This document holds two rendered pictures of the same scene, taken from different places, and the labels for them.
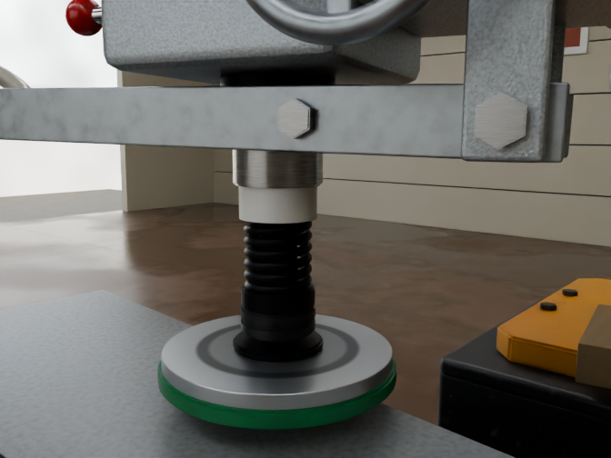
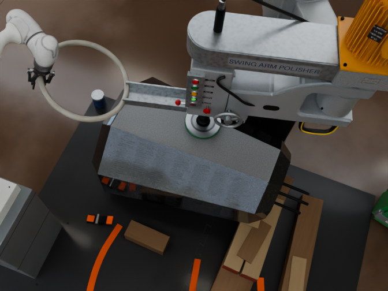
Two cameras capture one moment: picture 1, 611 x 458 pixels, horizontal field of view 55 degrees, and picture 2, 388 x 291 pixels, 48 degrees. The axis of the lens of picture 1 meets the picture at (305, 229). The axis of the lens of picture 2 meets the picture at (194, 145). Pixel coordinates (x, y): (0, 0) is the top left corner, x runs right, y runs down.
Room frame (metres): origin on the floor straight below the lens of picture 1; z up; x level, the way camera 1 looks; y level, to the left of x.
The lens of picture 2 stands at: (-0.58, 0.61, 3.15)
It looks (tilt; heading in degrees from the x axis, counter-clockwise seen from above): 64 degrees down; 334
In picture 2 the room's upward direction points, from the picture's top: 8 degrees clockwise
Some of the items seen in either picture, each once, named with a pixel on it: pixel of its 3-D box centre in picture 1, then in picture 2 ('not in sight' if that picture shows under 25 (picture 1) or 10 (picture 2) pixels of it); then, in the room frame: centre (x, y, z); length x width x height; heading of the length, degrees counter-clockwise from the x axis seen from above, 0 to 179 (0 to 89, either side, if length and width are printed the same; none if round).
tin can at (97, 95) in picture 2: not in sight; (98, 99); (1.37, 0.57, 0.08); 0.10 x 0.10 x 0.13
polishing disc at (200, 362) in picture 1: (277, 352); (202, 121); (0.53, 0.02, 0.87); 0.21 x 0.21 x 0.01
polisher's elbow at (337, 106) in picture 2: not in sight; (340, 92); (0.25, -0.57, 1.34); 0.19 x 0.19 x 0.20
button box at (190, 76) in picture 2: not in sight; (194, 90); (0.46, 0.14, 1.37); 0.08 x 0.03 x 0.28; 65
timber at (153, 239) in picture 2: not in sight; (147, 237); (0.15, 0.52, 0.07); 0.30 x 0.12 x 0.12; 48
